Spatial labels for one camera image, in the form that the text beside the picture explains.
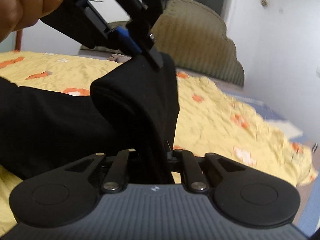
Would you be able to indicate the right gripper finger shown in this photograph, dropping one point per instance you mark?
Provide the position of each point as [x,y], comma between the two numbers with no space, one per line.
[170,155]

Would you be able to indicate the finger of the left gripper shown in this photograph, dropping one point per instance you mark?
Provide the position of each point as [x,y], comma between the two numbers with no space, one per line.
[126,44]
[153,56]

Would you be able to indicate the black garment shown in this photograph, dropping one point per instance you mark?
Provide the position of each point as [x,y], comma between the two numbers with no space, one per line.
[132,106]

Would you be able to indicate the person's left hand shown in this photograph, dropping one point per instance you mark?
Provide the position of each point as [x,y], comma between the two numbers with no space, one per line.
[20,14]

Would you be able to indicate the brown pillow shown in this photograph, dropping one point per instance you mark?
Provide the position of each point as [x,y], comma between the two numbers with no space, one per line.
[118,58]

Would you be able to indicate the olive cloud shaped headboard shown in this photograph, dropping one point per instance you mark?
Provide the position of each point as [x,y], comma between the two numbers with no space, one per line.
[195,37]

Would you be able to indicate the yellow carrot print blanket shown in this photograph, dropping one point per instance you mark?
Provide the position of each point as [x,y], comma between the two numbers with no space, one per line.
[96,197]

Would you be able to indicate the red brown door frame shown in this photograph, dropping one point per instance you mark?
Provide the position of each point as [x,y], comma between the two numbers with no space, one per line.
[18,42]

